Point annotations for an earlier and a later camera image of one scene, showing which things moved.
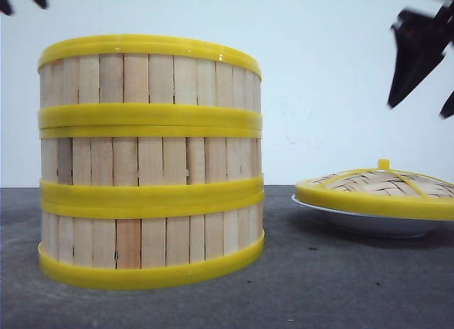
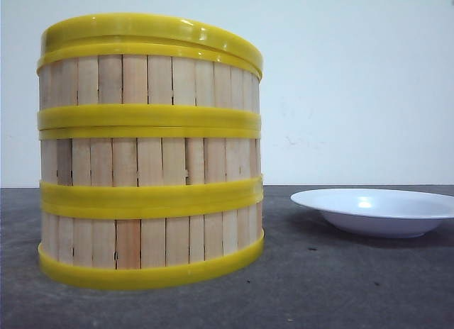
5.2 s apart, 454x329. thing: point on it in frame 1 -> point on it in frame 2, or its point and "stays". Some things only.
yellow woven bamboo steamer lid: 381,191 -> 142,34
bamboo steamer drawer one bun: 151,164 stays
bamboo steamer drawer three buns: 150,81 stays
